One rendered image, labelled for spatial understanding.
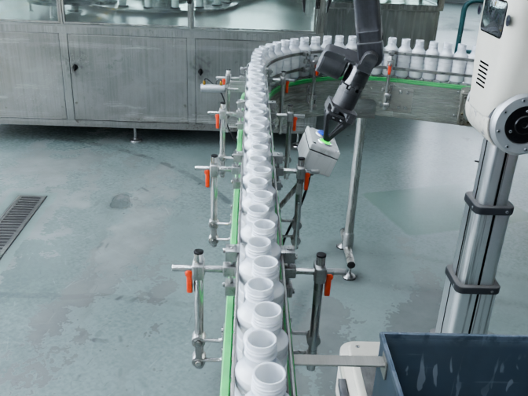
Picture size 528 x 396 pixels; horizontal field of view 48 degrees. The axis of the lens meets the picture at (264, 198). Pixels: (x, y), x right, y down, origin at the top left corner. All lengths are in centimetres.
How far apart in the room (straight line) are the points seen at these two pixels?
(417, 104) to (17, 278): 206
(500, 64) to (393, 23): 498
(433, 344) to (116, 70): 376
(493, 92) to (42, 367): 191
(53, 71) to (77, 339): 252
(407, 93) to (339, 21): 367
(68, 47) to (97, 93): 38
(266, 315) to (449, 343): 46
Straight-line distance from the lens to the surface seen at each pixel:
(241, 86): 219
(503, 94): 157
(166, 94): 458
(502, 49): 155
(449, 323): 190
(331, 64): 145
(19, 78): 481
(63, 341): 268
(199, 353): 111
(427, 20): 659
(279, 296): 88
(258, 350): 71
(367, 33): 140
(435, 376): 121
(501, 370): 124
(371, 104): 282
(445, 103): 281
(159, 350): 256
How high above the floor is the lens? 161
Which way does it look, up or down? 25 degrees down
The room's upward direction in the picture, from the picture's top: 3 degrees clockwise
